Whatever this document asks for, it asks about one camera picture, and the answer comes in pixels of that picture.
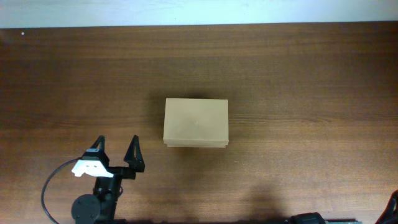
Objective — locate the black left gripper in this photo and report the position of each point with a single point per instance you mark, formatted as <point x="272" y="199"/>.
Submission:
<point x="119" y="171"/>

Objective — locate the cardboard box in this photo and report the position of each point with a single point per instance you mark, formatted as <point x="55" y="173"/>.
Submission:
<point x="190" y="122"/>

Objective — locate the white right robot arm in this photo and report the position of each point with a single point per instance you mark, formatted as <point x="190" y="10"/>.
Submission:
<point x="259" y="179"/>

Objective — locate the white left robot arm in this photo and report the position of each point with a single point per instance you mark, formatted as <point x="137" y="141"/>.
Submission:
<point x="100" y="206"/>

